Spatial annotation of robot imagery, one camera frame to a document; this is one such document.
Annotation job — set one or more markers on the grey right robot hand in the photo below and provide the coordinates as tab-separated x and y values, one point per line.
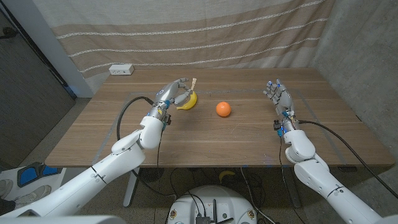
284	99

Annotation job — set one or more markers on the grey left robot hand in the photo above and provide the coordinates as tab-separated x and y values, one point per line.
166	91

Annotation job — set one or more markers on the wooden clothespin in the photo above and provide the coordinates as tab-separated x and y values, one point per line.
193	83

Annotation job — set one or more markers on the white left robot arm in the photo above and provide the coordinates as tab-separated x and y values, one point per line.
93	180

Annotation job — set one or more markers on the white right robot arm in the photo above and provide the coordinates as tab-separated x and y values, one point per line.
317	177

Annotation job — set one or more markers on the yellow toy banana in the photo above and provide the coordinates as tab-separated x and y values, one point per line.
190	104

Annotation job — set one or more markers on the toy orange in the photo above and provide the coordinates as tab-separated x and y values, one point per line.
223	109

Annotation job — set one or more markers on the yellow banana on floor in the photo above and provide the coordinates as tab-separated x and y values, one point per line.
226	175

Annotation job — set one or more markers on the white power strip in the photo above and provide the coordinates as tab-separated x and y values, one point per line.
121	69

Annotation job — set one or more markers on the beige striped backdrop cloth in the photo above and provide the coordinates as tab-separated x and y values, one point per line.
186	31

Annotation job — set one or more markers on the round black floor fan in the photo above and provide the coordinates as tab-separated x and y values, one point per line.
151	174

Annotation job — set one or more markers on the grey table leg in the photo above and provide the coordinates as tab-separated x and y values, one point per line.
290	186

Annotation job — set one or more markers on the white table leg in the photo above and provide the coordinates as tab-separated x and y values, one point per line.
132	186

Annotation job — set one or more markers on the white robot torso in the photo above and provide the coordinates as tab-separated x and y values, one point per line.
211	199

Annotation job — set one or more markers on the white pillar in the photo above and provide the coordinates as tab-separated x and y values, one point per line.
46	40

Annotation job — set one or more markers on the light grey shoe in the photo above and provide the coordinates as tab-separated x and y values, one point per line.
32	196

